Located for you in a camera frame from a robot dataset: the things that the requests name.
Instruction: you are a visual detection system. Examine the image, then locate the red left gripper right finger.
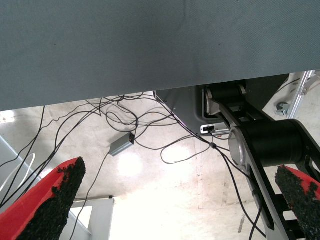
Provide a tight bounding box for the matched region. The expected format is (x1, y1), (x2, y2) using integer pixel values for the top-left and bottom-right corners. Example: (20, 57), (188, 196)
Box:
(274, 164), (320, 240)

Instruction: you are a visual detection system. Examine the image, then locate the white metal frame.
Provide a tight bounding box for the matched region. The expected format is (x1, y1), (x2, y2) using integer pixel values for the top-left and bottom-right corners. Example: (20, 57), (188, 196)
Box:
(65, 196), (116, 240)

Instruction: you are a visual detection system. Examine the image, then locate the dark grey table cloth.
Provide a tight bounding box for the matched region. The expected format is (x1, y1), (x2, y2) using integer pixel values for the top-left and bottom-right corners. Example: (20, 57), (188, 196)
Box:
(0, 0), (320, 112)

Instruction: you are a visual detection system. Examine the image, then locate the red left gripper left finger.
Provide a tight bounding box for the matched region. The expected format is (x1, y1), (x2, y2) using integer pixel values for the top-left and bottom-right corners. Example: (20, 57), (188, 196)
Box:
(0, 156), (87, 240)

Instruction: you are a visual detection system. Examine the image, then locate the grey power adapter box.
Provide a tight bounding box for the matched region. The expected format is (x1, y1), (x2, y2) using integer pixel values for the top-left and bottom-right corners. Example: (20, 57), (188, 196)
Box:
(109, 132), (136, 157)

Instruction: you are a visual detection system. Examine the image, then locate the small caster wheel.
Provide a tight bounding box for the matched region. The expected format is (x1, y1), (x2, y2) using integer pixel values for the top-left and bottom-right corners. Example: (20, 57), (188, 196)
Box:
(275, 101), (290, 116)

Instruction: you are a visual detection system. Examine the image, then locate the aluminium profile bar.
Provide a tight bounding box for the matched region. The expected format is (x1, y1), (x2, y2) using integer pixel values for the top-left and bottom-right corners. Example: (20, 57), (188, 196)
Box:
(287, 70), (320, 121)

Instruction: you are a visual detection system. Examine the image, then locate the dark grey robot base housing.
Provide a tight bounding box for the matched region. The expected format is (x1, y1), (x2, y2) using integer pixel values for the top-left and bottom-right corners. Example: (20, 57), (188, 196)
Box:
(153, 73), (291, 137)

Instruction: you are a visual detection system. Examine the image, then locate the black silver robot torso linkage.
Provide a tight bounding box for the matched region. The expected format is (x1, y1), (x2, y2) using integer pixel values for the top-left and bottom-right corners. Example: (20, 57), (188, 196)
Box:
(202, 83), (320, 240)

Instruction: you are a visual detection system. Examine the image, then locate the white floor cable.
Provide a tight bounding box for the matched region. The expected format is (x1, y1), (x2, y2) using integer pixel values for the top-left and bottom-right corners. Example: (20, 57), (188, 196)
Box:
(0, 152), (36, 193)

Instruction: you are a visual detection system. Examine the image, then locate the black cable with ferrite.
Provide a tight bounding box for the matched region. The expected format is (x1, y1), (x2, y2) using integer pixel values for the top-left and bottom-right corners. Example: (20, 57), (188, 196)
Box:
(208, 129), (267, 238)

